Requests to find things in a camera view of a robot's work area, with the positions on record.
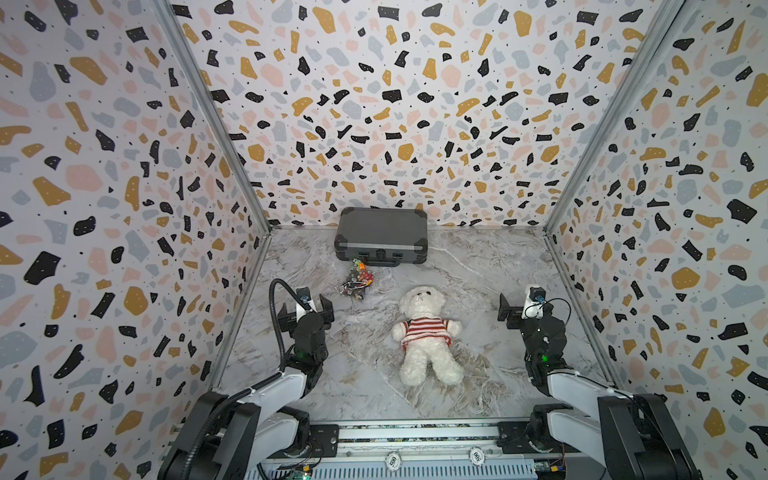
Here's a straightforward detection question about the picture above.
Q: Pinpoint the white teddy bear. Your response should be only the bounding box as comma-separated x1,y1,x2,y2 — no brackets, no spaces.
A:
391,286,464,387

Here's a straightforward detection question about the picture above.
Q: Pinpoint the dark grey hard case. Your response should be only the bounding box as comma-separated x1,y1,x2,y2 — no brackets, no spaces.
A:
334,207,429,267

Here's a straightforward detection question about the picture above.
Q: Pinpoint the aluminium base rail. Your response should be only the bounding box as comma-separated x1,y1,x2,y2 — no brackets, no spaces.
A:
191,418,601,480

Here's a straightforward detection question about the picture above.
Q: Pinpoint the red white striped knitted sweater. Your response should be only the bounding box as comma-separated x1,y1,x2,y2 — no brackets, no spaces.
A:
400,317,453,349

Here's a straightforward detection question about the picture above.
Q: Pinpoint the bag of colourful small parts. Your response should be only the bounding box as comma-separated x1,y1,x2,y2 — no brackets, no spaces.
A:
341,259,374,300

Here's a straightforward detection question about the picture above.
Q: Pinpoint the black corrugated cable conduit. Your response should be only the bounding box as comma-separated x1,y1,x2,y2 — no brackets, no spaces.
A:
179,277,313,480

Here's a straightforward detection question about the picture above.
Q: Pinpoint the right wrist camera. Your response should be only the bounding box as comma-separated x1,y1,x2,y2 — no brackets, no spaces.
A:
521,284,547,319

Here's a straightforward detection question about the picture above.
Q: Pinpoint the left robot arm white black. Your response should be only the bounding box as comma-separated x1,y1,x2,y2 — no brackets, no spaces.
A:
158,295,334,479

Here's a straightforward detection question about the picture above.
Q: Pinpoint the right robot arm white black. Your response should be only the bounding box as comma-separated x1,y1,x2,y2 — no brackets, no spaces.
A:
497,286,702,479

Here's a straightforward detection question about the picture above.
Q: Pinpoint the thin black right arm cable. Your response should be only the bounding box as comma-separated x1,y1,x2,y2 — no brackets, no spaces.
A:
539,296,661,480

